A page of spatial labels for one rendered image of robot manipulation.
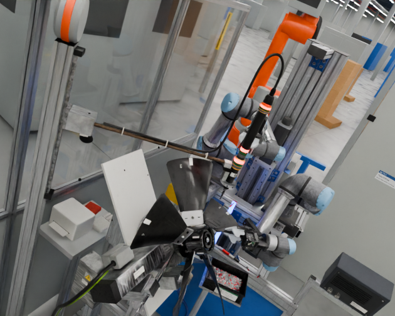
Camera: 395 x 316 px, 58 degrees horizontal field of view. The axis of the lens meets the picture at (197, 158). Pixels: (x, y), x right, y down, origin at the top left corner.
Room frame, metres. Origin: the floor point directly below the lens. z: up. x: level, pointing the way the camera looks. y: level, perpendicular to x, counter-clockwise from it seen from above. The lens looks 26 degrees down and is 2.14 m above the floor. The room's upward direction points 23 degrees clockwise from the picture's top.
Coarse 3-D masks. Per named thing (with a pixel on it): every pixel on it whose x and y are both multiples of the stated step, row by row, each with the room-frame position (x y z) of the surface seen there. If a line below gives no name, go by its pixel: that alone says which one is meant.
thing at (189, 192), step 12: (168, 168) 1.31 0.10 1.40; (192, 168) 1.36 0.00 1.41; (204, 168) 1.40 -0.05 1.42; (180, 180) 1.31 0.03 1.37; (192, 180) 1.33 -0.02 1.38; (204, 180) 1.36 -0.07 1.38; (180, 192) 1.29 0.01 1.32; (192, 192) 1.30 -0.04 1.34; (204, 192) 1.33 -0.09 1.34; (180, 204) 1.26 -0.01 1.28; (192, 204) 1.28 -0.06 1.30; (204, 204) 1.30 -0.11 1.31
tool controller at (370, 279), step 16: (336, 272) 1.38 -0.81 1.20; (352, 272) 1.38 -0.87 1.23; (368, 272) 1.41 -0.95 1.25; (336, 288) 1.39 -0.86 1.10; (352, 288) 1.35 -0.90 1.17; (368, 288) 1.33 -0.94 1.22; (384, 288) 1.35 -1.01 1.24; (352, 304) 1.36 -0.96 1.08; (368, 304) 1.33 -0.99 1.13; (384, 304) 1.31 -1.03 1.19
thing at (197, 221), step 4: (184, 212) 1.26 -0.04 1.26; (188, 212) 1.26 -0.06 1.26; (192, 212) 1.27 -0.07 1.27; (196, 212) 1.27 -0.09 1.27; (200, 212) 1.28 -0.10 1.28; (184, 216) 1.25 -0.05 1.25; (188, 216) 1.25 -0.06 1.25; (196, 216) 1.26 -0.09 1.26; (184, 220) 1.24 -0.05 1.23; (188, 220) 1.24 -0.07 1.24; (192, 220) 1.25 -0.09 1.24; (196, 220) 1.25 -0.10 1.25; (200, 220) 1.26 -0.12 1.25; (188, 224) 1.23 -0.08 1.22; (192, 224) 1.24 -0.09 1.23; (196, 224) 1.24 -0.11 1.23
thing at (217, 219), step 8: (208, 208) 1.47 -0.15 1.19; (216, 208) 1.50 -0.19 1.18; (224, 208) 1.54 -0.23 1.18; (208, 216) 1.40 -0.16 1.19; (216, 216) 1.43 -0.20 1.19; (224, 216) 1.47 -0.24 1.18; (232, 216) 1.52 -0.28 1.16; (208, 224) 1.34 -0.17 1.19; (216, 224) 1.36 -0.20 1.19; (224, 224) 1.40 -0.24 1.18; (232, 224) 1.45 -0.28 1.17
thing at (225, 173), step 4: (224, 160) 1.29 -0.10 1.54; (228, 160) 1.30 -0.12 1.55; (224, 164) 1.27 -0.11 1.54; (228, 164) 1.28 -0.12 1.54; (224, 168) 1.27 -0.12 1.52; (228, 168) 1.28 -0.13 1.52; (224, 172) 1.28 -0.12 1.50; (228, 172) 1.28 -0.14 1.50; (224, 176) 1.28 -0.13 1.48; (220, 180) 1.30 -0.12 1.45; (224, 180) 1.28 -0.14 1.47; (224, 184) 1.27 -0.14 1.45; (228, 184) 1.27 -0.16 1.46; (232, 184) 1.28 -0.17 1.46; (236, 184) 1.30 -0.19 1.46; (232, 188) 1.28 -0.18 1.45
